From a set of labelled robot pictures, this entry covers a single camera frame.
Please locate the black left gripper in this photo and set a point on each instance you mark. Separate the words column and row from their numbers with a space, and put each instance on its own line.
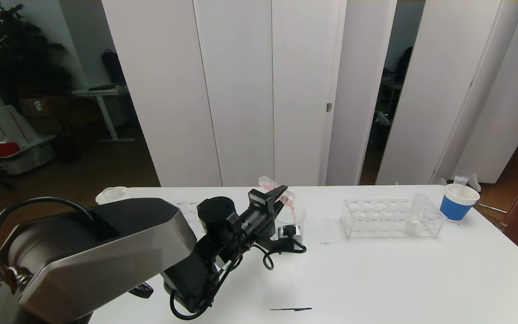
column 259, row 200

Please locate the test tube with red pigment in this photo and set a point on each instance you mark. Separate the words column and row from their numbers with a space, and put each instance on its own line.
column 460, row 180
column 268, row 182

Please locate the test tube with blue pigment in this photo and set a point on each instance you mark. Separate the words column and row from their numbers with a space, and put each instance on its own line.
column 114, row 192

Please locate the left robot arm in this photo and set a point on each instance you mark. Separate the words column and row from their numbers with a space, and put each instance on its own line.
column 106, row 252

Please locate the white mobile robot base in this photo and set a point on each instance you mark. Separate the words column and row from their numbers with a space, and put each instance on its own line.
column 20, row 156

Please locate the clear glass beaker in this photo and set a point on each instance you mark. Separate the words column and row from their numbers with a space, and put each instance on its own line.
column 301, row 213

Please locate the clear acrylic test tube rack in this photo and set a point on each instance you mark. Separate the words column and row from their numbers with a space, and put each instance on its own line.
column 385, row 230
column 189, row 211

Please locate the test tube with white pigment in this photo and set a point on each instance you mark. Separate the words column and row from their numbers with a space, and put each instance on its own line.
column 413, row 224

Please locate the thin black stick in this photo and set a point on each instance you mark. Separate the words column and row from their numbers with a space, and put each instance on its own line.
column 290, row 308

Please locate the white folding partition panel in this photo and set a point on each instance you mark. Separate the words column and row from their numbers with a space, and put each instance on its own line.
column 358, row 90
column 241, row 90
column 439, row 90
column 511, row 112

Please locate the blue and white paper cup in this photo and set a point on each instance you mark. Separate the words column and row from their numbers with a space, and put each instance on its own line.
column 110, row 198
column 456, row 209

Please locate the white partition foot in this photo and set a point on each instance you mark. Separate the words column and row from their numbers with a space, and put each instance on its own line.
column 475, row 184

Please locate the white standing desk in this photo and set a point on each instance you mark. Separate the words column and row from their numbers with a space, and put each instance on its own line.
column 101, row 92

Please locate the thin metal rod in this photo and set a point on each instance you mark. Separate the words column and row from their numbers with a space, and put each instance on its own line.
column 489, row 208

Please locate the black bag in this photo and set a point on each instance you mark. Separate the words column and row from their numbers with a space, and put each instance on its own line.
column 114, row 66

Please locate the brown cardboard box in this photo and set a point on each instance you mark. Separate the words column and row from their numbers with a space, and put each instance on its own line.
column 38, row 106

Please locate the dark green potted plant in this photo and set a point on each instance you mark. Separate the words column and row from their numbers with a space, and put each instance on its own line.
column 20, row 54

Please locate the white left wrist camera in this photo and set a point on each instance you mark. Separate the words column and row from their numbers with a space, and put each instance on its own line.
column 291, row 233

